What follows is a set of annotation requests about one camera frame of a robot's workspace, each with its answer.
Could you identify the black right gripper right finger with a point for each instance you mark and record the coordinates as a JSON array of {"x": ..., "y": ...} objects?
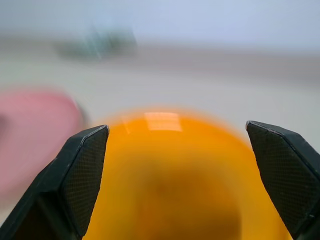
[{"x": 287, "y": 180}]

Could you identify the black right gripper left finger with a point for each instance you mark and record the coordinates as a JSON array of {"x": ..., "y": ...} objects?
[{"x": 75, "y": 180}]

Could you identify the pink plate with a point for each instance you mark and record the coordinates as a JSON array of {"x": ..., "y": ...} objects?
[{"x": 32, "y": 140}]

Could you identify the orange bowl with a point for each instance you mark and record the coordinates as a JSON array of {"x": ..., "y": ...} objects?
[{"x": 180, "y": 155}]

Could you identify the dark green object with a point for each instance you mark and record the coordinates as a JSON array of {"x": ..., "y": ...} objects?
[{"x": 100, "y": 42}]

